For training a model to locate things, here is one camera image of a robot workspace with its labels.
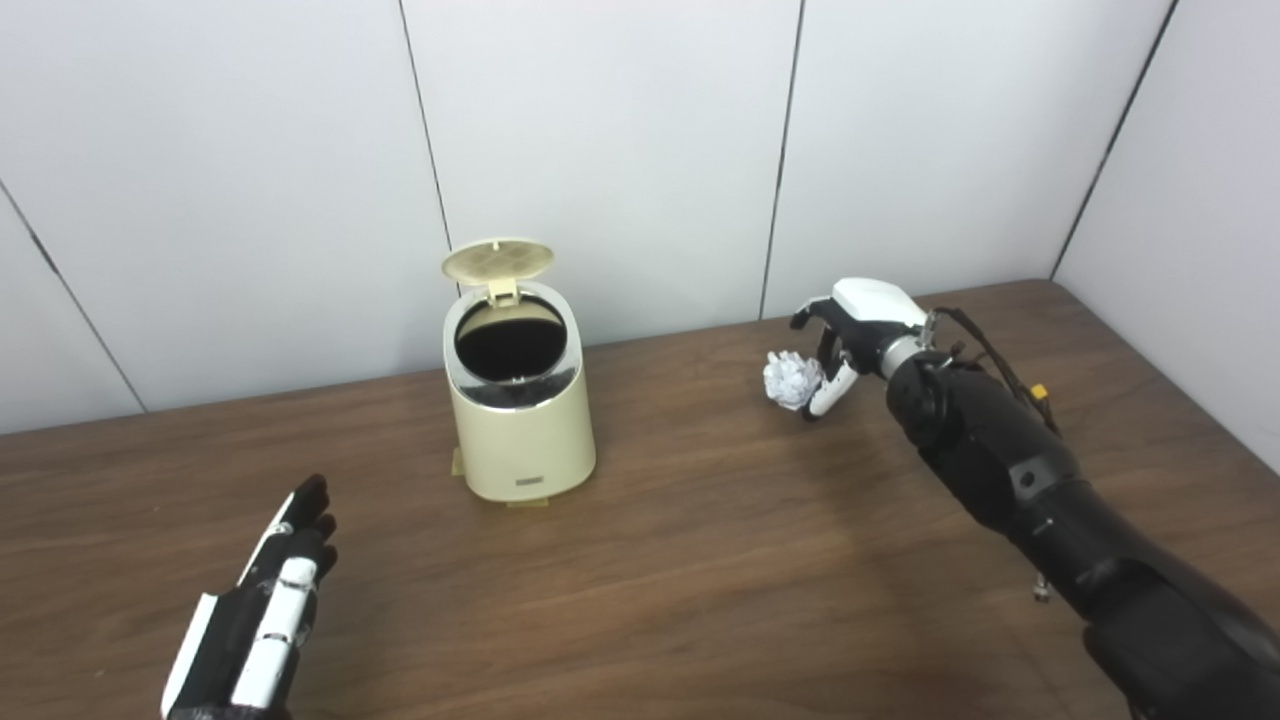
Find cream-colored trash bin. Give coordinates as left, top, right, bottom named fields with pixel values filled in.
left=443, top=280, right=598, bottom=504

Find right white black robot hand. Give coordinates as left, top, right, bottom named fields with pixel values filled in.
left=789, top=278, right=932, bottom=422

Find white paper ball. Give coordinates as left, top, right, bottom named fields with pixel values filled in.
left=763, top=350, right=827, bottom=412

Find round cream bin lid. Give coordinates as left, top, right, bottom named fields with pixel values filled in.
left=441, top=237, right=556, bottom=303

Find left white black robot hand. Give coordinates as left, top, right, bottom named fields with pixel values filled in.
left=160, top=474, right=339, bottom=720

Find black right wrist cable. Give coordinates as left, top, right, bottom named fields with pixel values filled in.
left=925, top=306, right=1063, bottom=438

